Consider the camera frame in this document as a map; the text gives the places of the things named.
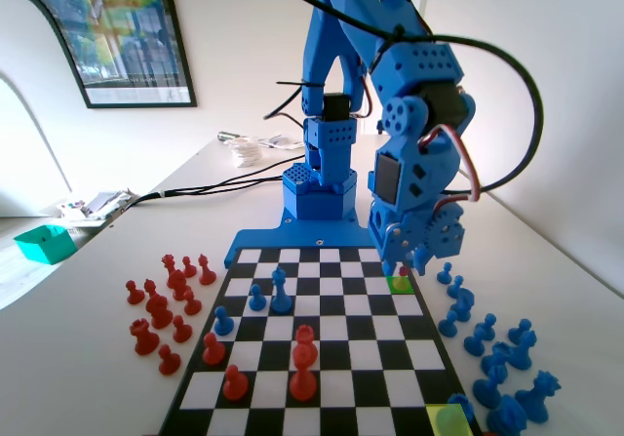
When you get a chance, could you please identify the blue arm base plate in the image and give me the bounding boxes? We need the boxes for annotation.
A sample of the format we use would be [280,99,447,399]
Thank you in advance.
[223,218,386,269]

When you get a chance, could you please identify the pile of papers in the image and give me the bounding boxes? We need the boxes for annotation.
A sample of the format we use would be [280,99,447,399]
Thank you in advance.
[52,187,141,228]

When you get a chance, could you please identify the red tall piece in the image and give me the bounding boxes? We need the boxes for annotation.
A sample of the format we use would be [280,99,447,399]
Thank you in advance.
[293,324,318,365]

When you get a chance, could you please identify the thick black camera cable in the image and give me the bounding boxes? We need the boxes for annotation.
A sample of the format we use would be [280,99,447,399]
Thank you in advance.
[270,0,545,203]

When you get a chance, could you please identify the red white servo wire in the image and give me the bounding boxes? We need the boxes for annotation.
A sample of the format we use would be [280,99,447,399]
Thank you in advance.
[416,122,485,204]

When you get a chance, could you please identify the black framed colourful poster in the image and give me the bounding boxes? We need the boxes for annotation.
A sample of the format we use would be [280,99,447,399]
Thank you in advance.
[0,0,199,110]

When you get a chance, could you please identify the red chess knight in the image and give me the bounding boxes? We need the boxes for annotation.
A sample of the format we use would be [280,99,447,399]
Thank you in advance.
[167,268,193,301]
[144,293,175,331]

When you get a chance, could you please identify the printed magazine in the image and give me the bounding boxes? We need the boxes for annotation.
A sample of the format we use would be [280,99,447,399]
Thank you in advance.
[257,133,307,151]

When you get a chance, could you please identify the white stacked items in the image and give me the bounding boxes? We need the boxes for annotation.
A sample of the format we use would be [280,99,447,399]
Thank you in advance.
[227,137,265,169]

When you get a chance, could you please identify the teal plastic box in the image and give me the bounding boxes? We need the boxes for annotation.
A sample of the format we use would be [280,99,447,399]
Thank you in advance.
[13,223,78,266]

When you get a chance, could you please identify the blue chess queen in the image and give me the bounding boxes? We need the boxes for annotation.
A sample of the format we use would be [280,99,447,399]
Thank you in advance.
[514,370,563,425]

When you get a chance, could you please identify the black power cable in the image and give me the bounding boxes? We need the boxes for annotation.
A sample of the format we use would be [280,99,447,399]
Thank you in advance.
[111,172,285,220]
[158,160,285,196]

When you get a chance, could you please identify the black white chessboard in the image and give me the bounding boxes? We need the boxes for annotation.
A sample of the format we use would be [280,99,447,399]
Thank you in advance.
[158,245,484,436]

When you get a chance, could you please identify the red pawn bottom centre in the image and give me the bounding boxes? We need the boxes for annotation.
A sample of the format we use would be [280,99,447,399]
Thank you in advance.
[288,343,319,403]

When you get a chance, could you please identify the tall blue board piece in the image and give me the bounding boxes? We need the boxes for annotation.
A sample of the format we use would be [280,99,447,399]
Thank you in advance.
[270,266,293,314]

